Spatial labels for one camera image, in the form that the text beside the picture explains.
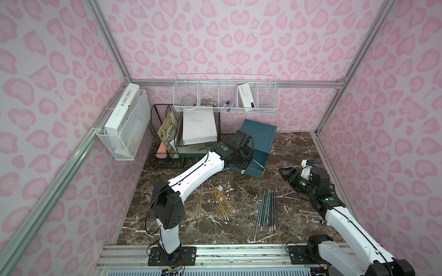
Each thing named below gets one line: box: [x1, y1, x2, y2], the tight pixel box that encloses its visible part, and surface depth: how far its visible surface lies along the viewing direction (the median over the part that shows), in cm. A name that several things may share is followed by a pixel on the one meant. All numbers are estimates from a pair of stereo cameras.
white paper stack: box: [182, 110, 217, 146], surface depth 91 cm
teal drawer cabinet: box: [240, 119, 278, 167], surface depth 87 cm
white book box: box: [104, 82, 140, 136], surface depth 70 cm
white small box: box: [237, 82, 256, 109], surface depth 93 cm
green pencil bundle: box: [253, 189, 279, 242], surface depth 87 cm
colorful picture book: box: [157, 112, 179, 159], surface depth 100 cm
